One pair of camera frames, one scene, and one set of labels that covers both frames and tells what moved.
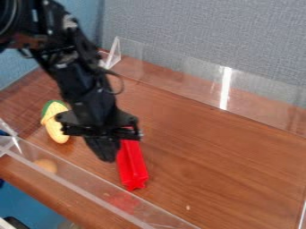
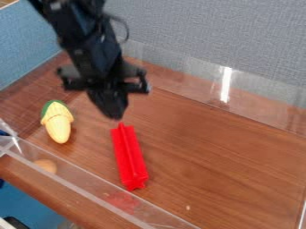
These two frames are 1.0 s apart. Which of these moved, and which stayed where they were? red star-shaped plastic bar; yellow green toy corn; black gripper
Moved: black gripper
Stayed: yellow green toy corn; red star-shaped plastic bar
